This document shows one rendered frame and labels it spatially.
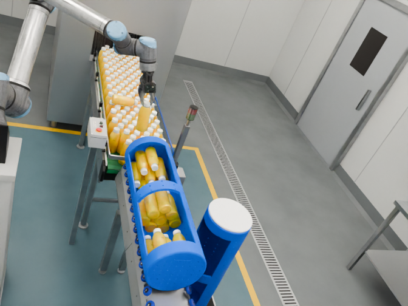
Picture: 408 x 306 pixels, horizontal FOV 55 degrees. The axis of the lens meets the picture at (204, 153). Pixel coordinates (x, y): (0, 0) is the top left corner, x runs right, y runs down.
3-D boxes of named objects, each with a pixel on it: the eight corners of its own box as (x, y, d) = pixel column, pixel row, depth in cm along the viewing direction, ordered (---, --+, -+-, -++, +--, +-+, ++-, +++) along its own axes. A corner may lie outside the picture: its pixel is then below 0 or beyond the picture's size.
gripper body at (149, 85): (142, 94, 213) (142, 73, 207) (139, 89, 220) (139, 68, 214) (156, 93, 216) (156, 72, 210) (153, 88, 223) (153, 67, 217)
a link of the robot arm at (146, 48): (140, 34, 209) (158, 37, 208) (140, 58, 215) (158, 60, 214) (135, 38, 201) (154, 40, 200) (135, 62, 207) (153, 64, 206)
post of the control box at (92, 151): (68, 244, 303) (92, 140, 250) (68, 240, 306) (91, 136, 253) (74, 244, 304) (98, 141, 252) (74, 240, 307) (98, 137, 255)
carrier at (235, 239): (174, 278, 292) (159, 308, 268) (215, 192, 246) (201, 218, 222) (208, 295, 289) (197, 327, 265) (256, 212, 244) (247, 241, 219)
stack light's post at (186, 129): (146, 229, 342) (185, 126, 284) (146, 226, 345) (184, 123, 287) (151, 229, 344) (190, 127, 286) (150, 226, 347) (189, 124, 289)
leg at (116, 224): (98, 274, 290) (116, 215, 257) (98, 268, 294) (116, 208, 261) (106, 274, 292) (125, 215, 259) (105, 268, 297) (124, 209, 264)
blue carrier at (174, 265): (137, 291, 178) (155, 251, 163) (119, 169, 244) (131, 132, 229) (193, 291, 190) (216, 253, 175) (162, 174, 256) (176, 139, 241)
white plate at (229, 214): (216, 191, 245) (215, 192, 246) (203, 217, 221) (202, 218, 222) (256, 210, 243) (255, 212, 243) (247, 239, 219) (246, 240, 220)
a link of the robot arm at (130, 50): (113, 30, 203) (136, 33, 202) (119, 40, 214) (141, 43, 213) (110, 47, 202) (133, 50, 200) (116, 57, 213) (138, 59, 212)
